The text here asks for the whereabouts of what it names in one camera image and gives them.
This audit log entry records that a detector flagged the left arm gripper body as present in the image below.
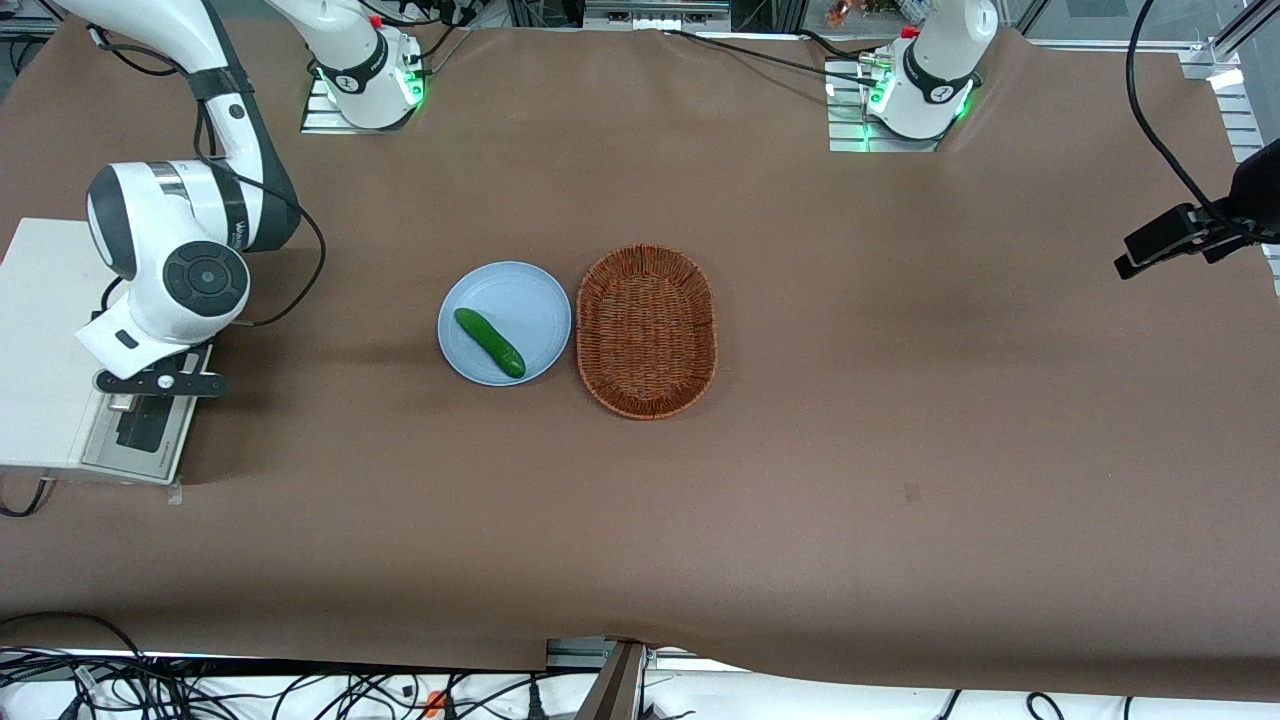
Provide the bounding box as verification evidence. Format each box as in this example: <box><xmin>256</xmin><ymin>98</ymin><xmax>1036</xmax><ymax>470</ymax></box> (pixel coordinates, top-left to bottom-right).
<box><xmin>1226</xmin><ymin>138</ymin><xmax>1280</xmax><ymax>265</ymax></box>

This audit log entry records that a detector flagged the white toaster oven body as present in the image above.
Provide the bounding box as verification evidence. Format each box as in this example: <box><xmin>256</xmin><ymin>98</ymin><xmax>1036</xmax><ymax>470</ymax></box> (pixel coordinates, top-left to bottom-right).
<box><xmin>0</xmin><ymin>217</ymin><xmax>216</xmax><ymax>487</ymax></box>

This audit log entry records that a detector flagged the green cucumber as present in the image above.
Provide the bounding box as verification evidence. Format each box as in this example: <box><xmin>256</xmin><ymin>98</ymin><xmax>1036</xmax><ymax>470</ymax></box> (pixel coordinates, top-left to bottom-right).
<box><xmin>453</xmin><ymin>307</ymin><xmax>528</xmax><ymax>380</ymax></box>

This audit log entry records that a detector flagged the brown table cover sheet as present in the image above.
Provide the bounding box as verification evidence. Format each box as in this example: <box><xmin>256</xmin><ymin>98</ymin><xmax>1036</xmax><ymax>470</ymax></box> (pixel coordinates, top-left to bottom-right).
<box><xmin>0</xmin><ymin>12</ymin><xmax>1280</xmax><ymax>703</ymax></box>

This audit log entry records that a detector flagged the light blue round plate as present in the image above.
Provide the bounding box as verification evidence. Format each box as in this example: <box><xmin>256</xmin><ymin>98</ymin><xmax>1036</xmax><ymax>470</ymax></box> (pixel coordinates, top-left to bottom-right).
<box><xmin>437</xmin><ymin>261</ymin><xmax>573</xmax><ymax>388</ymax></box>

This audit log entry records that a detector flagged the brown oval wicker basket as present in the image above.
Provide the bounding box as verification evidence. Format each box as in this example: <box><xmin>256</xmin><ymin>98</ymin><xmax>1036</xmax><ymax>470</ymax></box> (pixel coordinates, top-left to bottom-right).
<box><xmin>576</xmin><ymin>244</ymin><xmax>719</xmax><ymax>421</ymax></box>

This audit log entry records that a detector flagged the black oven power cable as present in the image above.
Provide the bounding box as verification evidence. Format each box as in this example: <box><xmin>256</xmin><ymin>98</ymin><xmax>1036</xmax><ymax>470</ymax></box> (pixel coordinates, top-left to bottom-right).
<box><xmin>0</xmin><ymin>478</ymin><xmax>54</xmax><ymax>519</ymax></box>

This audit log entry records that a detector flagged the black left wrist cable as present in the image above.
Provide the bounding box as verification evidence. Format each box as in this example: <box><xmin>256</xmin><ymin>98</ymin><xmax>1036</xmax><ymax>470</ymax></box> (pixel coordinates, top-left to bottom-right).
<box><xmin>1124</xmin><ymin>0</ymin><xmax>1257</xmax><ymax>237</ymax></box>

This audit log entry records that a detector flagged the black looped floor cable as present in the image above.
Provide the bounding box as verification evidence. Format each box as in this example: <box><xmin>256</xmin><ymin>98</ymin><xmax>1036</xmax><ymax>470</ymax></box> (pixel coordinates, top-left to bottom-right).
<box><xmin>0</xmin><ymin>611</ymin><xmax>153</xmax><ymax>693</ymax></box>

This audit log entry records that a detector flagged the black arm base cable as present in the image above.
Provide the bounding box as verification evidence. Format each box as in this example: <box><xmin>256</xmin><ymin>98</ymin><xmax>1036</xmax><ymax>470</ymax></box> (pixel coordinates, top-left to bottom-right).
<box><xmin>664</xmin><ymin>28</ymin><xmax>887</xmax><ymax>87</ymax></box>

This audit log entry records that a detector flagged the dark metal frame post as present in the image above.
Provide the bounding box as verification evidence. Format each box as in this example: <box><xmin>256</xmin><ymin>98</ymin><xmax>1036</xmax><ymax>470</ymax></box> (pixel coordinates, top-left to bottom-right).
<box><xmin>588</xmin><ymin>640</ymin><xmax>651</xmax><ymax>720</ymax></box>

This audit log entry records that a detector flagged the metal frame rail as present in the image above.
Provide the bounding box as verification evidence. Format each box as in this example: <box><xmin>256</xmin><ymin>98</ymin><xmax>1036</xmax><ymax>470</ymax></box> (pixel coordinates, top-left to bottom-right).
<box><xmin>582</xmin><ymin>0</ymin><xmax>732</xmax><ymax>32</ymax></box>

